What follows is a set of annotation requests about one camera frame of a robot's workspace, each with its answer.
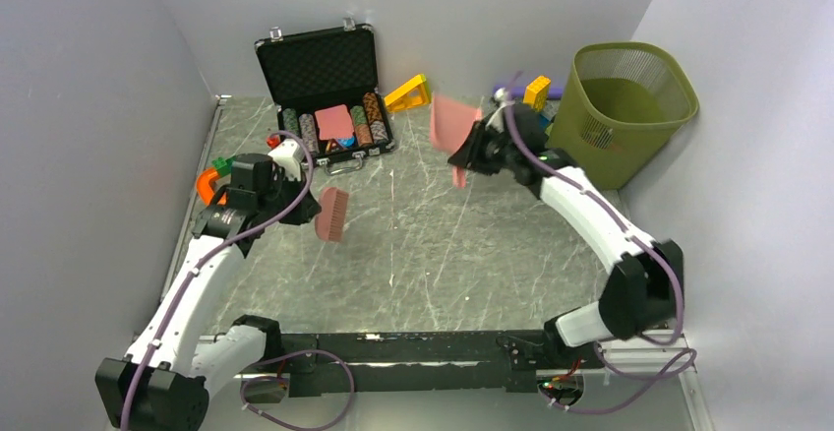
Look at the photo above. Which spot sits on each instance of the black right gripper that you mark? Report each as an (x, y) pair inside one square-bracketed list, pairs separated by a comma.
[(470, 154)]

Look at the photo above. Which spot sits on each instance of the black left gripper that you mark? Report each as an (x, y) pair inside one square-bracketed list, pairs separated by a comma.
[(305, 213)]

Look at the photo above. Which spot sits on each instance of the pink dustpan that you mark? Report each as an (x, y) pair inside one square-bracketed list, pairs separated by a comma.
[(451, 123)]

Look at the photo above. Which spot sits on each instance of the pink hand brush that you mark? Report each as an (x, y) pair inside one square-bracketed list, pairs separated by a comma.
[(329, 223)]

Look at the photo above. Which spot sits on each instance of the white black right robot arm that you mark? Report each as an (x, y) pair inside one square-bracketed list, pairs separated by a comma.
[(645, 285)]

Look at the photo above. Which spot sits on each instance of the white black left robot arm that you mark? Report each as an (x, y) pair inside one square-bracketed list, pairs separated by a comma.
[(165, 381)]

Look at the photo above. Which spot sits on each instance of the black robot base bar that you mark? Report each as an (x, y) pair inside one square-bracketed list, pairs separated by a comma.
[(515, 361)]

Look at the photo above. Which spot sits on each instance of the purple cylinder toy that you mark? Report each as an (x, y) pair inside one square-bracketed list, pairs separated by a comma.
[(519, 92)]

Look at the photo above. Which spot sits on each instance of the green blue building blocks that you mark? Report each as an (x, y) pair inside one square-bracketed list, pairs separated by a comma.
[(222, 165)]

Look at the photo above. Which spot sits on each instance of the yellow building block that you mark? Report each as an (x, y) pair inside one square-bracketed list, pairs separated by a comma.
[(536, 94)]

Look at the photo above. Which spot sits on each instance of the grey building baseplate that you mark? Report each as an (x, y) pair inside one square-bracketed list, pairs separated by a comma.
[(548, 114)]

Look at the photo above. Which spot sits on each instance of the pink card in case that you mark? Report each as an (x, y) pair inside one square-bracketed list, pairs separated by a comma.
[(334, 123)]

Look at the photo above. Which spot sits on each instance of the orange horseshoe toy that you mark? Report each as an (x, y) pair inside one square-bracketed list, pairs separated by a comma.
[(207, 183)]

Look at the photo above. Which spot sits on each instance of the yellow triangular block toy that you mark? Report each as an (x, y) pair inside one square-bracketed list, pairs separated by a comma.
[(411, 94)]

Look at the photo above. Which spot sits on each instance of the black poker chip case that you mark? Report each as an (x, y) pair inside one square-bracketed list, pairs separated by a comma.
[(316, 70)]

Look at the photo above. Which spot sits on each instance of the olive green waste basket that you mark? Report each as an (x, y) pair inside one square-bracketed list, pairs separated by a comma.
[(622, 103)]

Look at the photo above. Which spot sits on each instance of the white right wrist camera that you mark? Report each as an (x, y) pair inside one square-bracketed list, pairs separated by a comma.
[(501, 98)]

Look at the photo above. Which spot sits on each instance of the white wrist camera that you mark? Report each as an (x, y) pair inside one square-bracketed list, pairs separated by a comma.
[(288, 155), (501, 98)]

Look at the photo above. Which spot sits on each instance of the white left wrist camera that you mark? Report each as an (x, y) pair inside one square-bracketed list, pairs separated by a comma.
[(288, 155)]

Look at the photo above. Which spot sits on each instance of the aluminium frame rail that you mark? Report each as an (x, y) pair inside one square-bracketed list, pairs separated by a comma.
[(648, 359)]

